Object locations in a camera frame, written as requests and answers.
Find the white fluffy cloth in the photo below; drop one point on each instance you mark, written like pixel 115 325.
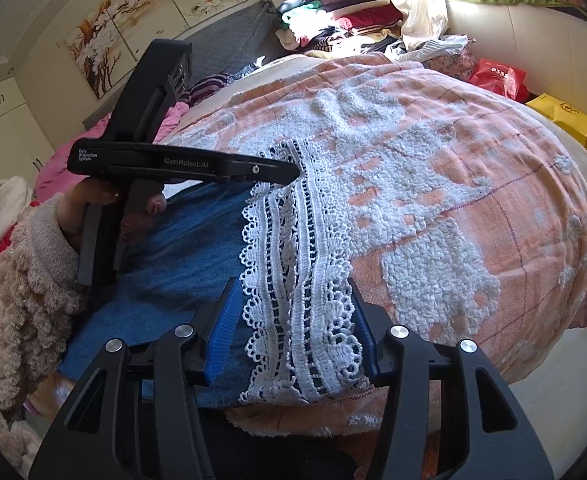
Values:
pixel 6 202

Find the blue denim pants lace hem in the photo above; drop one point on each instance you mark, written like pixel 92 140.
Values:
pixel 293 280

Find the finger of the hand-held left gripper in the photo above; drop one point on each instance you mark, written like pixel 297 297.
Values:
pixel 263 170

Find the red plastic bag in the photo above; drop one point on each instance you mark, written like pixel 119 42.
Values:
pixel 498 80

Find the red floral cloth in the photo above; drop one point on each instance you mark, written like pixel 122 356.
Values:
pixel 1 252

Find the cream wardrobe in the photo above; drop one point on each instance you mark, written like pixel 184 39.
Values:
pixel 3 115

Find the pink quilt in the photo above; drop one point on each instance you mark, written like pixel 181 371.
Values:
pixel 68 165

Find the crumpled white striped garment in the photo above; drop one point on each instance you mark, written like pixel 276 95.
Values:
pixel 428 50

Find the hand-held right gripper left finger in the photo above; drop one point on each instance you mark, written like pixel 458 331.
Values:
pixel 221 340

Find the cream curtain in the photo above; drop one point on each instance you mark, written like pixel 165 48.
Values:
pixel 418 5

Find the person's left hand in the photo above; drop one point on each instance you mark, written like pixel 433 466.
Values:
pixel 76 210

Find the yellow box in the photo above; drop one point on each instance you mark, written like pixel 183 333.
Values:
pixel 563 117

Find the striped purple pillow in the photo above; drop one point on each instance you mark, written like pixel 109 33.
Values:
pixel 208 87

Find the green windowsill cushion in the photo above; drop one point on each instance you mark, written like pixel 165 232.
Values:
pixel 518 2

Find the peach floral blanket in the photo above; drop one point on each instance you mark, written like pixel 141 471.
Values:
pixel 448 210

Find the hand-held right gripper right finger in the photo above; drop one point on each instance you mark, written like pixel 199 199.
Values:
pixel 366 340

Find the grey quilted headboard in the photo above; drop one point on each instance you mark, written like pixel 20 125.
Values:
pixel 223 40

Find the pile of folded clothes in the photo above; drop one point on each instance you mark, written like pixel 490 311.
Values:
pixel 343 15

